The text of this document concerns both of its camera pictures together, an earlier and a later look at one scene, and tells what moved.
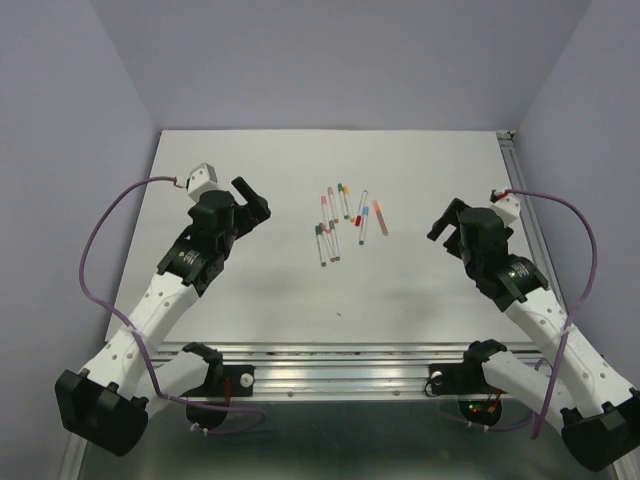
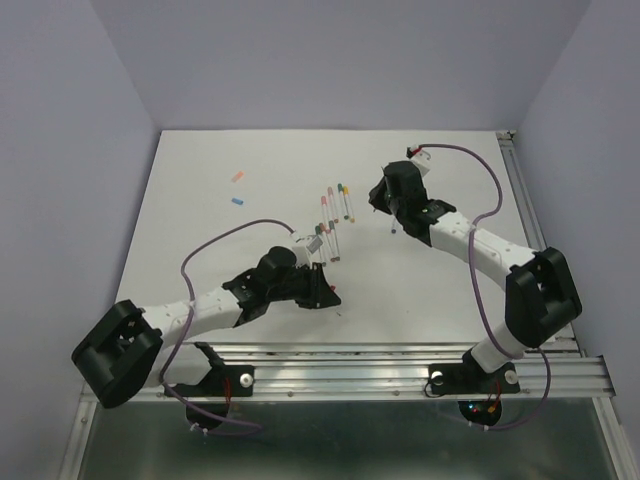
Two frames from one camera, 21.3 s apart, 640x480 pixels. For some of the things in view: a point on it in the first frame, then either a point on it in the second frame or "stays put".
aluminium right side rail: (515, 165) stays put
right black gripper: (451, 215) → (377, 198)
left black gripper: (251, 213) → (318, 291)
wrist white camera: (202, 178) → (313, 244)
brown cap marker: (327, 242) stays put
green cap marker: (342, 201) stays put
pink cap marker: (325, 213) stays put
